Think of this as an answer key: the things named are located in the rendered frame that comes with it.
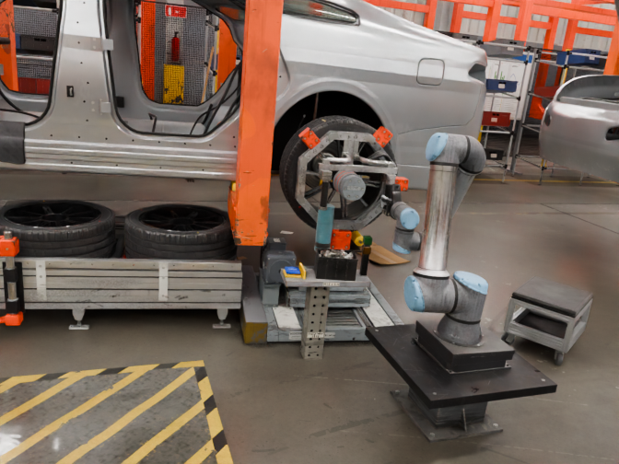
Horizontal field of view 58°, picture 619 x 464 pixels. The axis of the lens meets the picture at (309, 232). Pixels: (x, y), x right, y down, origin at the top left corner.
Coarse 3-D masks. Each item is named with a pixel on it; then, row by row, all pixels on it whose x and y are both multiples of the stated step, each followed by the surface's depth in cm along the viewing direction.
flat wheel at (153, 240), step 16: (144, 208) 345; (160, 208) 350; (176, 208) 355; (192, 208) 357; (208, 208) 359; (128, 224) 316; (144, 224) 317; (160, 224) 332; (176, 224) 340; (192, 224) 332; (208, 224) 336; (224, 224) 331; (128, 240) 317; (144, 240) 307; (160, 240) 304; (176, 240) 304; (192, 240) 306; (208, 240) 311; (224, 240) 320; (128, 256) 320; (144, 256) 310; (160, 256) 307; (176, 256) 306; (192, 256) 309; (208, 256) 314; (224, 256) 323
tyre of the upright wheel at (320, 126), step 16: (304, 128) 317; (320, 128) 304; (336, 128) 305; (352, 128) 307; (368, 128) 309; (288, 144) 322; (304, 144) 305; (288, 160) 307; (288, 176) 308; (288, 192) 311; (368, 224) 327
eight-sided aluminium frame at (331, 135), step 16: (320, 144) 298; (368, 144) 308; (304, 160) 299; (384, 160) 308; (304, 176) 302; (304, 192) 304; (384, 192) 315; (304, 208) 307; (336, 224) 314; (352, 224) 316
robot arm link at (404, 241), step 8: (400, 232) 264; (408, 232) 264; (416, 232) 269; (400, 240) 265; (408, 240) 265; (416, 240) 266; (392, 248) 270; (400, 248) 266; (408, 248) 266; (416, 248) 267
